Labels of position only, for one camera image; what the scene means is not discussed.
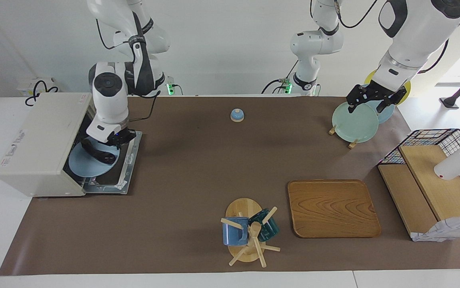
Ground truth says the dark purple eggplant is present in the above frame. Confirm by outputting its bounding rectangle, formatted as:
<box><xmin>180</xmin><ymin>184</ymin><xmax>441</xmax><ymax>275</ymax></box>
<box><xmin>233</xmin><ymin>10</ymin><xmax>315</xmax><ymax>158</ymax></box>
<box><xmin>81</xmin><ymin>138</ymin><xmax>121</xmax><ymax>165</ymax></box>

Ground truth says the glass oven door with handle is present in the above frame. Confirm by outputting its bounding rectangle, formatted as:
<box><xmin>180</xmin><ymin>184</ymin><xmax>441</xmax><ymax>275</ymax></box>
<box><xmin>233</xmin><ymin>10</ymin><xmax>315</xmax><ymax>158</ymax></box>
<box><xmin>82</xmin><ymin>130</ymin><xmax>143</xmax><ymax>196</ymax></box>

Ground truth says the small light blue plate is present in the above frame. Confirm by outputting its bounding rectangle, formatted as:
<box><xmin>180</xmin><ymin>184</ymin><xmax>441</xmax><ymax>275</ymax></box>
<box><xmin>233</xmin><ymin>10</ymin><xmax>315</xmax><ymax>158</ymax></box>
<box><xmin>68</xmin><ymin>136</ymin><xmax>122</xmax><ymax>178</ymax></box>

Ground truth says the beige toaster oven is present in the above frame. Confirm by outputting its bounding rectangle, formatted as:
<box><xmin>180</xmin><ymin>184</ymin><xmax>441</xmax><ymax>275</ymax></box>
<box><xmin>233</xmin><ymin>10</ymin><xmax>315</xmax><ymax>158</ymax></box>
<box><xmin>0</xmin><ymin>92</ymin><xmax>142</xmax><ymax>197</ymax></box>

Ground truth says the large light blue plate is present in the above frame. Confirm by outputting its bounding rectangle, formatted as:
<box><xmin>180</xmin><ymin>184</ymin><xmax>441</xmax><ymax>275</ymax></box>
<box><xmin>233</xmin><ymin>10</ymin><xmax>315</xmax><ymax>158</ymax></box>
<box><xmin>360</xmin><ymin>84</ymin><xmax>396</xmax><ymax>125</ymax></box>

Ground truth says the pale green plate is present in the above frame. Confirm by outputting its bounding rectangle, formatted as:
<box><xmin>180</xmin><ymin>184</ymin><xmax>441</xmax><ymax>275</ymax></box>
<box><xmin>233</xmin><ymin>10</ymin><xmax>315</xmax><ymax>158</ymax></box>
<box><xmin>332</xmin><ymin>101</ymin><xmax>379</xmax><ymax>143</ymax></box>

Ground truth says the yellow plate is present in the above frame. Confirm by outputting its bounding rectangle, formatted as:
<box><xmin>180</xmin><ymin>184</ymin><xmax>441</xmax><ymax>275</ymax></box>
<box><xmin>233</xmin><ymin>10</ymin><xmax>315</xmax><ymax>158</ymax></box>
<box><xmin>364</xmin><ymin>70</ymin><xmax>412</xmax><ymax>106</ymax></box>

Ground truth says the wooden plate rack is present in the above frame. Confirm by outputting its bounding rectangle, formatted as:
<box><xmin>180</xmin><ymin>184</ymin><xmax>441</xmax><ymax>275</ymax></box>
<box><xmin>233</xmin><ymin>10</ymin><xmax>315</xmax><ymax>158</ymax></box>
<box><xmin>328</xmin><ymin>125</ymin><xmax>359</xmax><ymax>150</ymax></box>

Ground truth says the brown table mat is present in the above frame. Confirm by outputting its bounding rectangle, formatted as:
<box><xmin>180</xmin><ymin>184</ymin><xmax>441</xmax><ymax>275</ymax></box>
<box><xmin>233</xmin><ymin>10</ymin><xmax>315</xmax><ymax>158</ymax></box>
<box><xmin>0</xmin><ymin>96</ymin><xmax>460</xmax><ymax>276</ymax></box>

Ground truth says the white cup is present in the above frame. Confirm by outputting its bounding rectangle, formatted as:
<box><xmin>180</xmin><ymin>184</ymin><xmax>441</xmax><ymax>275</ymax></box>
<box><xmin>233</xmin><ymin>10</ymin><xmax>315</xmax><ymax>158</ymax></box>
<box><xmin>434</xmin><ymin>136</ymin><xmax>460</xmax><ymax>181</ymax></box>

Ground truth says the wooden serving tray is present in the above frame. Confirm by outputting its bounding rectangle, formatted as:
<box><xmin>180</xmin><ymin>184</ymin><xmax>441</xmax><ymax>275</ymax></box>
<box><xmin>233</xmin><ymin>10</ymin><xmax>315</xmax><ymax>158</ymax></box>
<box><xmin>287</xmin><ymin>180</ymin><xmax>382</xmax><ymax>239</ymax></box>

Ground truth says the white power box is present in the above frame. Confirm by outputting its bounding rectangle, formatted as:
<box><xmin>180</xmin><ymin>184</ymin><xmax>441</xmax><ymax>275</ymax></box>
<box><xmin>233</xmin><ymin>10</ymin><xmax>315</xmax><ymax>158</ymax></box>
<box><xmin>17</xmin><ymin>77</ymin><xmax>59</xmax><ymax>97</ymax></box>

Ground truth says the wooden mug tree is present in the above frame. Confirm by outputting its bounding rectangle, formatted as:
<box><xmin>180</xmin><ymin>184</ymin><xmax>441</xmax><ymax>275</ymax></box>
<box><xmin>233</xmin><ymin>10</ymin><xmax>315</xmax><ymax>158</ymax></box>
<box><xmin>220</xmin><ymin>198</ymin><xmax>281</xmax><ymax>268</ymax></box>

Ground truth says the blue mug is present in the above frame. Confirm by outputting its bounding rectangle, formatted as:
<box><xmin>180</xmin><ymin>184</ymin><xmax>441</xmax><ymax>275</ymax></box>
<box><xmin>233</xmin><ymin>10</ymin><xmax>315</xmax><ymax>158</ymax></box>
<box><xmin>222</xmin><ymin>216</ymin><xmax>250</xmax><ymax>246</ymax></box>

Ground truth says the dark green mug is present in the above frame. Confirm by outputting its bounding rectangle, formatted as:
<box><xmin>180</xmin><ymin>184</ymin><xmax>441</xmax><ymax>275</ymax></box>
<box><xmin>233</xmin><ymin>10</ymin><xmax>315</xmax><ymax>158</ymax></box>
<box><xmin>248</xmin><ymin>208</ymin><xmax>280</xmax><ymax>242</ymax></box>

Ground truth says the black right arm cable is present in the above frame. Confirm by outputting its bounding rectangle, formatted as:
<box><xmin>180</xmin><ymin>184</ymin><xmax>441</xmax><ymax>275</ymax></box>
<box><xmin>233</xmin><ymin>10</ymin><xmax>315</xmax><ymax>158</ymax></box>
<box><xmin>96</xmin><ymin>18</ymin><xmax>161</xmax><ymax>121</ymax></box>

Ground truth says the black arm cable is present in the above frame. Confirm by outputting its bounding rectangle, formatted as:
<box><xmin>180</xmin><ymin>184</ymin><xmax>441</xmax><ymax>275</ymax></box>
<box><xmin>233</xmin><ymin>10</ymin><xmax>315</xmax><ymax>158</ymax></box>
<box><xmin>309</xmin><ymin>0</ymin><xmax>460</xmax><ymax>75</ymax></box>
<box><xmin>96</xmin><ymin>18</ymin><xmax>161</xmax><ymax>121</ymax></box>

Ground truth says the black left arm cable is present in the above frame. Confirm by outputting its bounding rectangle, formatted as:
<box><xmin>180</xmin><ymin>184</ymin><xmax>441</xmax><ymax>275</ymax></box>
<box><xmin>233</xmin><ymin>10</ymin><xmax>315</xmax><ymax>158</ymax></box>
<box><xmin>309</xmin><ymin>0</ymin><xmax>460</xmax><ymax>75</ymax></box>

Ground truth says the wooden shelf with wire mesh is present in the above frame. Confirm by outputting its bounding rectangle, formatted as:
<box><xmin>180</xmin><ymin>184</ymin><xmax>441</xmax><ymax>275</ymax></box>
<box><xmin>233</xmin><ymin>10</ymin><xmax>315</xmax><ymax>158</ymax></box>
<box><xmin>377</xmin><ymin>128</ymin><xmax>460</xmax><ymax>243</ymax></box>

